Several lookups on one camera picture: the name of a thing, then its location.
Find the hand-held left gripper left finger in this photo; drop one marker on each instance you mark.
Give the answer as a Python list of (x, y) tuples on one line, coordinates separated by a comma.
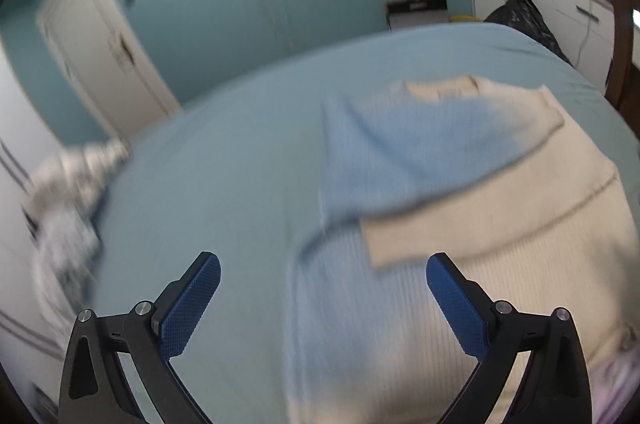
[(192, 304)]

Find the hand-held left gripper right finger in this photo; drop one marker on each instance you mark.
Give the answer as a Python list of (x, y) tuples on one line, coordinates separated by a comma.
[(457, 304)]

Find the cream and blue knit sweater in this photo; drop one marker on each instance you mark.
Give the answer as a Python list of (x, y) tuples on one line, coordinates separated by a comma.
[(500, 214)]

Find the bed with light blue sheet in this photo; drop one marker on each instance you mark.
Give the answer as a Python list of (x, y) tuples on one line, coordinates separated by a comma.
[(225, 179)]

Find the person's pink clothing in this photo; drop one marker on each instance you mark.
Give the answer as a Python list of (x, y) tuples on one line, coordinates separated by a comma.
[(607, 384)]

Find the grey white patterned cloth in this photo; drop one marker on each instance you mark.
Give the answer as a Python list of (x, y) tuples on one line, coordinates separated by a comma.
[(65, 184)]

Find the white wardrobe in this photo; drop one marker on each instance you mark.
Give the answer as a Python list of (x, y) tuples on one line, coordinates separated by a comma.
[(15, 129)]

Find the white door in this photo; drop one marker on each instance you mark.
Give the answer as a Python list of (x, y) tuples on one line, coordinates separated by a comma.
[(100, 54)]

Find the yellow object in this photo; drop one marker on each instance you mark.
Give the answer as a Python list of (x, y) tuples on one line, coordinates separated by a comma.
[(462, 18)]

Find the black plastic bag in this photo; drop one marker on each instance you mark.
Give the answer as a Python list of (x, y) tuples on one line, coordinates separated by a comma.
[(525, 16)]

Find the black and white box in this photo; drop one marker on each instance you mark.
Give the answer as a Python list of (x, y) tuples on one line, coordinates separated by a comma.
[(417, 5)]

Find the brown wooden furniture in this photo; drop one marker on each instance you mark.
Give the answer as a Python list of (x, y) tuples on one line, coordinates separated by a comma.
[(622, 29)]

